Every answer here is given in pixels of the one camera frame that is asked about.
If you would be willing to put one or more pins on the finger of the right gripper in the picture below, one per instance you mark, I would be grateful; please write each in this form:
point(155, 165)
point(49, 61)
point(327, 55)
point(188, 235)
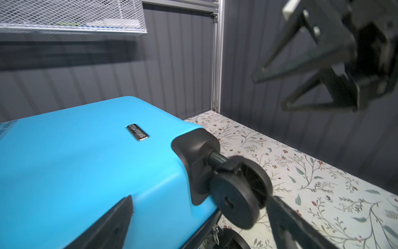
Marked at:
point(334, 42)
point(324, 92)

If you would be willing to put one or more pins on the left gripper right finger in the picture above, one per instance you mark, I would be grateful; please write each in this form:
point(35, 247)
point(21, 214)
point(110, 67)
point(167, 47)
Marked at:
point(290, 231)

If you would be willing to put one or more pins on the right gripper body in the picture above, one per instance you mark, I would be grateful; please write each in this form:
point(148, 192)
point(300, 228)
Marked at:
point(374, 72)

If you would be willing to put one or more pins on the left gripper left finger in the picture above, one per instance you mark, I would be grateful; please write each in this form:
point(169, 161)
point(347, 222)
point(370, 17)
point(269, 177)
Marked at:
point(108, 232)

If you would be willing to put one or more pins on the blue hardshell suitcase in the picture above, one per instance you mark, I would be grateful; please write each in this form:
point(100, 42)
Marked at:
point(62, 171)

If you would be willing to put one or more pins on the white wire mesh basket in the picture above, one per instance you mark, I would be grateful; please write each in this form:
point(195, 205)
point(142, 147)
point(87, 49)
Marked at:
point(74, 17)

